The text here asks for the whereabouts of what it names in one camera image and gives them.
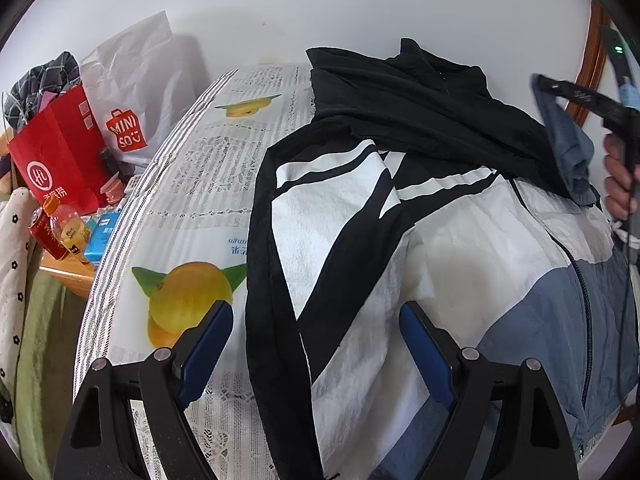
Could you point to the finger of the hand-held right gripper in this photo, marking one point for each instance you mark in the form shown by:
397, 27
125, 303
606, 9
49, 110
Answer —
575, 94

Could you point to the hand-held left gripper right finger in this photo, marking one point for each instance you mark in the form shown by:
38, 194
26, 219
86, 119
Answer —
426, 356

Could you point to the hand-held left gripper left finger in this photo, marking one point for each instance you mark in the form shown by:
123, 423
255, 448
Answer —
205, 352

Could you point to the black white blue jacket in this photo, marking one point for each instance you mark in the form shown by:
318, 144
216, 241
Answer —
350, 200

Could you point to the person's right hand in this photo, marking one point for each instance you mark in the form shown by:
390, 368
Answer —
617, 180

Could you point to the blue tissue packet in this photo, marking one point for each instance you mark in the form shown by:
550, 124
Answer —
102, 240

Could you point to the wooden nightstand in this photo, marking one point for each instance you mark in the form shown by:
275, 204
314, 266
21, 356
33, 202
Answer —
65, 280

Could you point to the green cloth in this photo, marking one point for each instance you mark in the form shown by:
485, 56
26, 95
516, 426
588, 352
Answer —
45, 360

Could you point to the fruit print bed sheet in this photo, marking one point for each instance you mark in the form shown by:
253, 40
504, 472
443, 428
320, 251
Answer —
200, 185

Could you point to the orange drink bottle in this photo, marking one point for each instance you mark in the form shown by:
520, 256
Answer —
70, 230

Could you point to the red drink can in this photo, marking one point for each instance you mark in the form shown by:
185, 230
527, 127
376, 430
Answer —
45, 234

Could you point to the red paper bag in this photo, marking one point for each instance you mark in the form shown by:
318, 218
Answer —
55, 145

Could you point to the white shopping bag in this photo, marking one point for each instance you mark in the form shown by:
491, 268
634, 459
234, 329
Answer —
130, 80

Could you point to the dark plaid cloth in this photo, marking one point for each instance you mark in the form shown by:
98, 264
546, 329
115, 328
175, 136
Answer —
45, 77

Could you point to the brown wooden frame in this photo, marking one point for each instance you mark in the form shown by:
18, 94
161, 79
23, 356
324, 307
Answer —
592, 50

